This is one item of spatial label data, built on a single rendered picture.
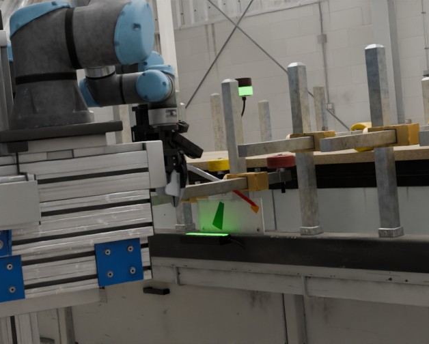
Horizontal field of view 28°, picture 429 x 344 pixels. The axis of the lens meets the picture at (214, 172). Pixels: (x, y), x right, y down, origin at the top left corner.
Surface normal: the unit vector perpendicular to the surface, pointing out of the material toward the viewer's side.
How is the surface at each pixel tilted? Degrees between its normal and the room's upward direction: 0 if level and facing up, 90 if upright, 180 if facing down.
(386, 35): 90
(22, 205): 90
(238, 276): 90
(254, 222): 90
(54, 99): 73
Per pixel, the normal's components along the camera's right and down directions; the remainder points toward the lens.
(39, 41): -0.08, 0.07
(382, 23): -0.63, 0.11
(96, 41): -0.05, 0.33
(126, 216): 0.35, 0.01
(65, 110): 0.47, -0.30
